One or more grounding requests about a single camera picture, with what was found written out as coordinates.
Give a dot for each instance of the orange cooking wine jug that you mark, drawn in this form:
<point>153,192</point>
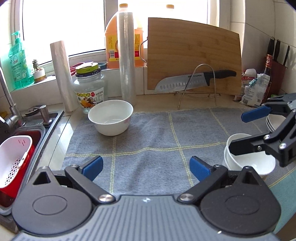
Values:
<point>111,43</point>

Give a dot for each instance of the grey checked dish mat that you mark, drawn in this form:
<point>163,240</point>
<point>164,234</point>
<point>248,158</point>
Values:
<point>152,156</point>

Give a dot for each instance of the large white fruit plate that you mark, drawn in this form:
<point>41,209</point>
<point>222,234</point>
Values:
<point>274,121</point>

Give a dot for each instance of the tall cling film roll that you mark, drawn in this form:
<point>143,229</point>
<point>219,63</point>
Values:
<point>125,37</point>

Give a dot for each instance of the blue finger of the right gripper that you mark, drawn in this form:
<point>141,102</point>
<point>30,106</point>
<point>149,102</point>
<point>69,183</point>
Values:
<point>255,114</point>
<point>247,145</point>

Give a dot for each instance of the dark red knife block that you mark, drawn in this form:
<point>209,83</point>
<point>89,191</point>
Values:
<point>277,69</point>

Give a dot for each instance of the dark vinegar bottle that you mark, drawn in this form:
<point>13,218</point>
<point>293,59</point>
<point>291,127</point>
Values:
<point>267,74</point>

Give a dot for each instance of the black handled kitchen knife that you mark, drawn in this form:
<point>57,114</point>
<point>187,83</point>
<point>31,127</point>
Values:
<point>178,83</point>

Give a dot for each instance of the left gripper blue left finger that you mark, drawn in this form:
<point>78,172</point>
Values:
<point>92,168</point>

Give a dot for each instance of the small potted plant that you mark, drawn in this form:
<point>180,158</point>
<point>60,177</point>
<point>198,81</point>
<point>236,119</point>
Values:
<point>39,72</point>

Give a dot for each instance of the stainless steel sink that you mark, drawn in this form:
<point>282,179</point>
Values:
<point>33,123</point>

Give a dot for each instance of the white floral bowl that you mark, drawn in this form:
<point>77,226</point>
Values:
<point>111,117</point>
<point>225,162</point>
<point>262,163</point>

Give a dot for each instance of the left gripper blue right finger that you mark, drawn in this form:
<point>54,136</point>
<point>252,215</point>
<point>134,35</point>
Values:
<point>199,168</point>

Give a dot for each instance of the red plastic basin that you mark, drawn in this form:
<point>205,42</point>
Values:
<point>7,200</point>

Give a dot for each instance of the sink soap dispenser pump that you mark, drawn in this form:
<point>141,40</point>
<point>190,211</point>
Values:
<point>42,109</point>

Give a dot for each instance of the white plastic strainer basket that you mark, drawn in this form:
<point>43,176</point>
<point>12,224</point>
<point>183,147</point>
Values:
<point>16,152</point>

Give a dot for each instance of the glass jar with green lid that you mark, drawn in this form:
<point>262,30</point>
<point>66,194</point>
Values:
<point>90,86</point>

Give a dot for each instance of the white clipped food bag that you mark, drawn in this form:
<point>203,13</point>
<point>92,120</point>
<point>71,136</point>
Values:
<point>255,91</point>

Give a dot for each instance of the green dish soap bottle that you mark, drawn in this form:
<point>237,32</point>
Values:
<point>22,71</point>

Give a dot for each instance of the red white food bag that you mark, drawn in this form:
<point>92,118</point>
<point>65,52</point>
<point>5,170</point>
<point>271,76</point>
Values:
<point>247,76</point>

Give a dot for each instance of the bamboo cutting board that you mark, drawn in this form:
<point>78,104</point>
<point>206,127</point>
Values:
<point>176,47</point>

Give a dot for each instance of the steel kitchen faucet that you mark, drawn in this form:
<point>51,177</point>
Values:
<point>15,120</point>

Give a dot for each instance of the short white plastic roll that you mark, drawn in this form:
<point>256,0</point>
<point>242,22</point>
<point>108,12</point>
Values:
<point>61,67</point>

